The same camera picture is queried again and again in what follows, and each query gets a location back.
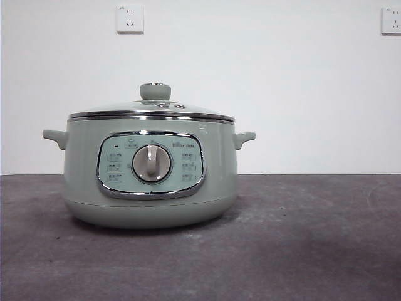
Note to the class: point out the glass lid with green knob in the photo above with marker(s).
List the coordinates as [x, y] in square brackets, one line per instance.
[155, 92]

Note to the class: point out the sage green electric cooking pot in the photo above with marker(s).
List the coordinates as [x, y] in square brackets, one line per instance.
[85, 163]

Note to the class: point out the white wall power socket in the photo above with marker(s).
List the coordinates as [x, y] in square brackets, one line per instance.
[392, 20]
[131, 19]

